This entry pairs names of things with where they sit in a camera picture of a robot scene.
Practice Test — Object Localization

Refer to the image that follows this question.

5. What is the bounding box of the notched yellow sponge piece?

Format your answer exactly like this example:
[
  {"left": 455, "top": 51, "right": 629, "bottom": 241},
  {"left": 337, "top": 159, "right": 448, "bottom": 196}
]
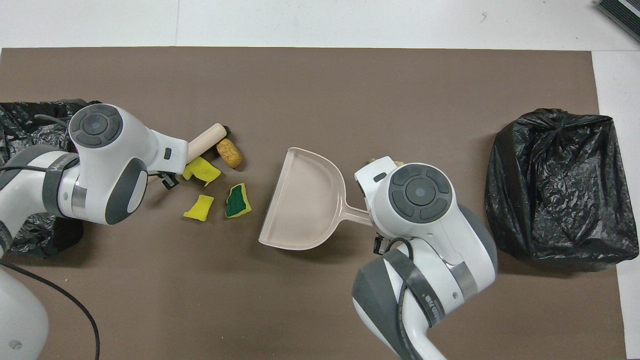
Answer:
[{"left": 182, "top": 156, "right": 222, "bottom": 187}]

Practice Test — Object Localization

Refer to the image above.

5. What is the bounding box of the small yellow sponge piece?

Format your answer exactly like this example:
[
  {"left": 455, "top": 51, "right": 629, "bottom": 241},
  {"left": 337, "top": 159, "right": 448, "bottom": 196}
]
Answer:
[{"left": 183, "top": 194, "right": 215, "bottom": 222}]

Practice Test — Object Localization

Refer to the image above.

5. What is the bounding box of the beige hand brush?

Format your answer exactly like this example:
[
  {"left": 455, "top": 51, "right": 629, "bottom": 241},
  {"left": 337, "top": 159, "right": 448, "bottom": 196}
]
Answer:
[{"left": 186, "top": 123, "right": 232, "bottom": 164}]

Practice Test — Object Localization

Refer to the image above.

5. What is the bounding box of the brown potato shaped lump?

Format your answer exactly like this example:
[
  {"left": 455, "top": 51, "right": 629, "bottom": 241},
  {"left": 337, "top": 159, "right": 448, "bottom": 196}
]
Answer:
[{"left": 216, "top": 138, "right": 244, "bottom": 169}]

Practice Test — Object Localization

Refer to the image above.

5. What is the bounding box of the green and yellow sponge piece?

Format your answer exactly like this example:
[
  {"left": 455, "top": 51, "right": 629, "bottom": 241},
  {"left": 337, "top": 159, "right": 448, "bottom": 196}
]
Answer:
[{"left": 225, "top": 183, "right": 252, "bottom": 219}]

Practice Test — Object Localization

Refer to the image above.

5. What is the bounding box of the beige plastic dustpan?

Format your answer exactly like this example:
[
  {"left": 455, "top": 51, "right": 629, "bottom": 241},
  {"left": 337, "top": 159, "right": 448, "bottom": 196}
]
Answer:
[{"left": 258, "top": 147, "right": 373, "bottom": 251}]

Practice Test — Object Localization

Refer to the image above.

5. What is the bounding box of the black trash bag liner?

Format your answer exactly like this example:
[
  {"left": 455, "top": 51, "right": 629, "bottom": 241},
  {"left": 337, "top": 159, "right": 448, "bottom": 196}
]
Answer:
[{"left": 0, "top": 99, "right": 103, "bottom": 258}]

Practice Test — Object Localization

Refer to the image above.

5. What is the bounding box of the black trash bag covered bin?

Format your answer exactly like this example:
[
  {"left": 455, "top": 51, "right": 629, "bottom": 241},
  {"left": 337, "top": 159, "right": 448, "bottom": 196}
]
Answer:
[{"left": 485, "top": 108, "right": 640, "bottom": 272}]

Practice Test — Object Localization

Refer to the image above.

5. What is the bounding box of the brown table mat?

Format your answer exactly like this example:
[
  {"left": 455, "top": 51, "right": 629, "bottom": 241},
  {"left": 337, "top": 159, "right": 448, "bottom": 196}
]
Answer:
[{"left": 0, "top": 47, "right": 627, "bottom": 360}]

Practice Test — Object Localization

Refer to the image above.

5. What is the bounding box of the dark ribbed panel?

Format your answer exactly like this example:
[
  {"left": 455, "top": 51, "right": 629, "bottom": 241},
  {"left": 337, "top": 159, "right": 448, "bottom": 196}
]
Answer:
[{"left": 595, "top": 0, "right": 640, "bottom": 43}]

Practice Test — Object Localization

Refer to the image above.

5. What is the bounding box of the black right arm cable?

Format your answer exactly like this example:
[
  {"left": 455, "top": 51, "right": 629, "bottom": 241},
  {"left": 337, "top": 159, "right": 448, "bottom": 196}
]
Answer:
[{"left": 394, "top": 237, "right": 437, "bottom": 360}]

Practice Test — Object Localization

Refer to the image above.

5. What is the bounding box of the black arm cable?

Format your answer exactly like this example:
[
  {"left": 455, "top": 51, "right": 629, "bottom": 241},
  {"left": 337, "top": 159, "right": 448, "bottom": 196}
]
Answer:
[
  {"left": 0, "top": 260, "right": 101, "bottom": 360},
  {"left": 394, "top": 237, "right": 437, "bottom": 360}
]

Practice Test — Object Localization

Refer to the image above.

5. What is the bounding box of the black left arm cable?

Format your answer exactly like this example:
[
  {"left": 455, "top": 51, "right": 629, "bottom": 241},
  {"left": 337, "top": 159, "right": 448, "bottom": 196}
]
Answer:
[{"left": 0, "top": 260, "right": 101, "bottom": 360}]

